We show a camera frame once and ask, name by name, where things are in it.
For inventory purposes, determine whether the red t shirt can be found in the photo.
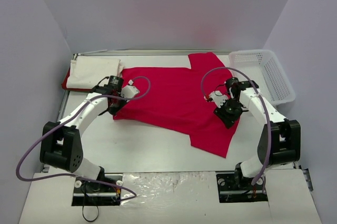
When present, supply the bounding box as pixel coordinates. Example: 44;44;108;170
61;69;90;93
113;52;237;157

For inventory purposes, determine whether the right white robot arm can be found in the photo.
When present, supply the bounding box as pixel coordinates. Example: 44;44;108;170
208;77;301;189

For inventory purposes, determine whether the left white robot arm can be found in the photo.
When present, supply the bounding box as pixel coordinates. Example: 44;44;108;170
39;76;127;191

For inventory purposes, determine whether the red folded t shirt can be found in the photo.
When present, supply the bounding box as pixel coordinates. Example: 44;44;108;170
61;69;90;93

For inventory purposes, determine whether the white plastic basket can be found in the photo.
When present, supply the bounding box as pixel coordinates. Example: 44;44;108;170
229;50;295;106

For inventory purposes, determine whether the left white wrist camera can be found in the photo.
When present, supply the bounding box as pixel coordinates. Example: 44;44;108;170
121;85;140;100

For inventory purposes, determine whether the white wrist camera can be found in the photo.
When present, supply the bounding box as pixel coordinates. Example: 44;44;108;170
204;91;229;108
121;85;140;100

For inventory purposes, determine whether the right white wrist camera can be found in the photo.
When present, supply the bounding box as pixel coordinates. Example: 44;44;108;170
204;91;229;108

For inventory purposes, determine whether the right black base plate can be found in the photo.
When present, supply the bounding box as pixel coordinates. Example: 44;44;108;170
216;171;268;203

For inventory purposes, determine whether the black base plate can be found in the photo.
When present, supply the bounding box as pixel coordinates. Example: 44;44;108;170
71;178;121;207
216;171;268;203

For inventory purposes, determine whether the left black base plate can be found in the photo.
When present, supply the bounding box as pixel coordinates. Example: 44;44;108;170
71;178;121;207

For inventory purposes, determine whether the thin black cable loop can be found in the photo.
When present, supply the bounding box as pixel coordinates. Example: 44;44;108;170
81;204;100;222

